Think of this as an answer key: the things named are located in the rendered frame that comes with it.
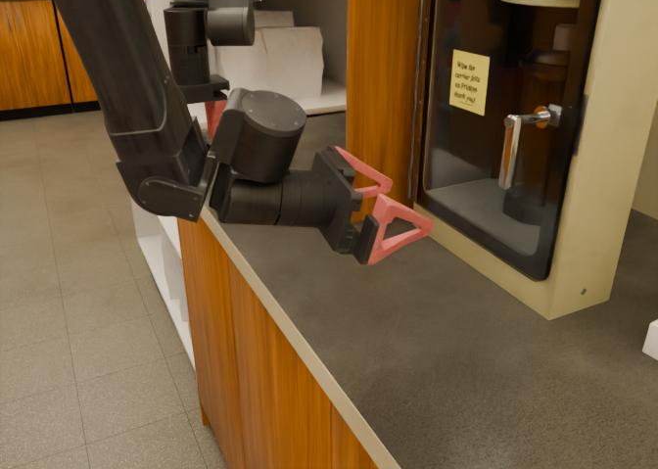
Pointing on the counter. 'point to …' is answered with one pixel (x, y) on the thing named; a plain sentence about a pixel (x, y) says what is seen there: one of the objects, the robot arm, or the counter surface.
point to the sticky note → (469, 81)
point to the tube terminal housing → (592, 161)
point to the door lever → (517, 142)
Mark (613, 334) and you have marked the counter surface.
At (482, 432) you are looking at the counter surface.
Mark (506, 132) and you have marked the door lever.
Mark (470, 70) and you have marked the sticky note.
